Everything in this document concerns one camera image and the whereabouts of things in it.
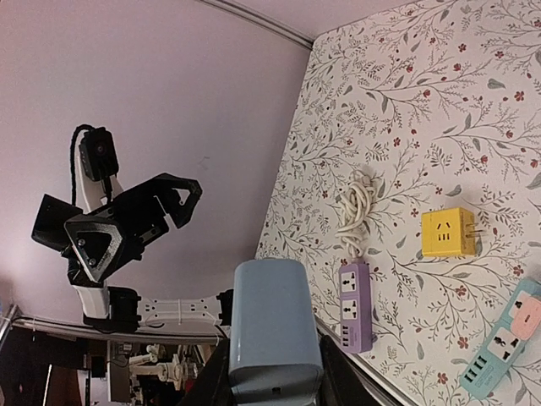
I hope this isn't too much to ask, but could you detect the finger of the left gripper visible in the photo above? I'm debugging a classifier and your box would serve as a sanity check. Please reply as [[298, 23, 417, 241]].
[[64, 214, 123, 283], [151, 173, 202, 228]]

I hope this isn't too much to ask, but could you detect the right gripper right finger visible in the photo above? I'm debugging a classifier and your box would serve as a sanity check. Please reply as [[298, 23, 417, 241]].
[[317, 335, 396, 406]]

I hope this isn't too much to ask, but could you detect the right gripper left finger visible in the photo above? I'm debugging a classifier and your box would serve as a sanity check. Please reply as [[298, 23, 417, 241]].
[[185, 339, 231, 406]]

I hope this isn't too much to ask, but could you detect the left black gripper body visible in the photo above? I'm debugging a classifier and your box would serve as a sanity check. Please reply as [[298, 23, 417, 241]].
[[31, 195, 169, 288]]

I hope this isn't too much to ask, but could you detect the grey blue plug adapter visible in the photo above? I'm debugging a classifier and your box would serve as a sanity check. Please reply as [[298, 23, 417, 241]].
[[228, 259, 324, 405]]

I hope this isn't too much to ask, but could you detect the teal power strip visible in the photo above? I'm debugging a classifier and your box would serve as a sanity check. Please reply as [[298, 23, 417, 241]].
[[459, 277, 540, 400]]

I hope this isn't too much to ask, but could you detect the yellow cube socket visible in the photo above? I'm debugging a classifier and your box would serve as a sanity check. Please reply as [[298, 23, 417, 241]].
[[421, 207, 484, 258]]

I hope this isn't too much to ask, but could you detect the pink plug adapter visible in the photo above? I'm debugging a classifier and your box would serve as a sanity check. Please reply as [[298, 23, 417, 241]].
[[511, 294, 540, 341]]

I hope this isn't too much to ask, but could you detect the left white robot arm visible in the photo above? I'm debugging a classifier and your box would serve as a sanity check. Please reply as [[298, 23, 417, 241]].
[[31, 173, 233, 333]]

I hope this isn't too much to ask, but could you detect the purple power strip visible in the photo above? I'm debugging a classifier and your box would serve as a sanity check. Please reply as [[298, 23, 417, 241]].
[[338, 261, 373, 354]]

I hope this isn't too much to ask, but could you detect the left black camera cable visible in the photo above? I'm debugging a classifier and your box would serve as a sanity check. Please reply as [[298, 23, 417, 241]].
[[67, 123, 96, 206]]

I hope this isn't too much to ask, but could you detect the white cord of purple strip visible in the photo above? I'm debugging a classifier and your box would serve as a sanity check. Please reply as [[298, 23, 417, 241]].
[[334, 171, 384, 263]]

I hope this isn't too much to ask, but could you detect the left aluminium frame post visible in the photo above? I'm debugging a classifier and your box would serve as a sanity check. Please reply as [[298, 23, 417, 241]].
[[199, 0, 314, 51]]

